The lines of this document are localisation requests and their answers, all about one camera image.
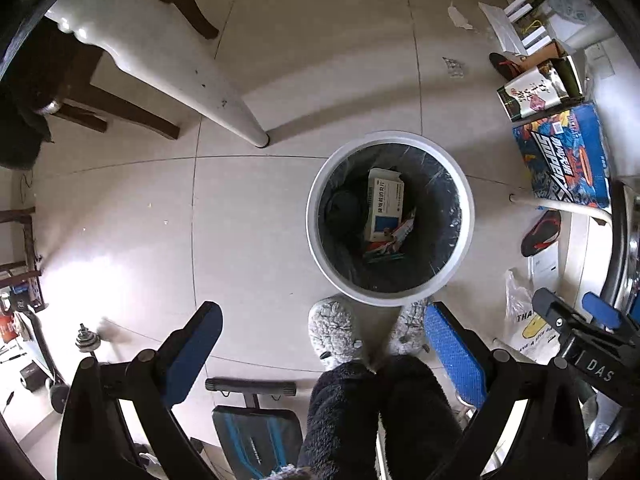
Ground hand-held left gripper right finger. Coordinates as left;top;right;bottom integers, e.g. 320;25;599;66
424;301;591;480

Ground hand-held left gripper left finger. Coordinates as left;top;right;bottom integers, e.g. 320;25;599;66
57;301;224;480

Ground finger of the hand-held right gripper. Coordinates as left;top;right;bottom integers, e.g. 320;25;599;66
581;291;640;338
531;287;591;346

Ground white round trash bin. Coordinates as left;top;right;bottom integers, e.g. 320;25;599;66
306;131;476;307

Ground smiley face plastic bag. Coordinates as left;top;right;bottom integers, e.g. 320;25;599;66
504;270;563;361

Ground grey fuzzy slipper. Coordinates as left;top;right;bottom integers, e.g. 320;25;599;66
307;300;363;363
390;297;433;356

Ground person's right leg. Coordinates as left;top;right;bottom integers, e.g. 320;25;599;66
375;355;463;480

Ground person's leg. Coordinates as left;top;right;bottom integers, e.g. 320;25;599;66
375;355;463;480
297;362;381;480

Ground black red slipper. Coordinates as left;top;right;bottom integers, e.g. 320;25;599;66
520;210;563;258
489;51;526;83

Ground black blue exercise bench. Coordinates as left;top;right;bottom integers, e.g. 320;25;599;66
205;377;306;480

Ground metal dumbbell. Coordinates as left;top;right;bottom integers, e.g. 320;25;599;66
75;324;108;356

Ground colourful crumpled wrappers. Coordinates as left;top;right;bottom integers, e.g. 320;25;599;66
364;210;418;263

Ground person's left leg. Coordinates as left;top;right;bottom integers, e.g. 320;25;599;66
297;362;381;480

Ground blue printed cardboard box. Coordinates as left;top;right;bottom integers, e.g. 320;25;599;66
512;102;613;211

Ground black bin liner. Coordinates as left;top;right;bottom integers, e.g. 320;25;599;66
320;144;463;291

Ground white blue medicine box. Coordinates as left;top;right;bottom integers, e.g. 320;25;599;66
364;167;405;242

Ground dark round cloth lump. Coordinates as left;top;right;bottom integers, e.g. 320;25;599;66
325;190;368;241

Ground green white printed box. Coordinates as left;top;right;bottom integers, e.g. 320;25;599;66
496;57;586;123

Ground dark wooden chair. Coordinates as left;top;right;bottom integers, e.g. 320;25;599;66
10;0;221;141

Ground brown cardboard piece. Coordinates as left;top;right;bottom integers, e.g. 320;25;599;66
522;40;576;73

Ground white paper bag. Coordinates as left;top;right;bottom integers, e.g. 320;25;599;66
479;0;551;56

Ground white table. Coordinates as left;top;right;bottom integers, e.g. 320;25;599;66
44;0;298;149

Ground clear plastic bag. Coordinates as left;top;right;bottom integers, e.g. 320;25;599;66
547;0;598;23

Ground white paper scrap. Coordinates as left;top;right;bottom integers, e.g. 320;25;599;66
447;2;473;31

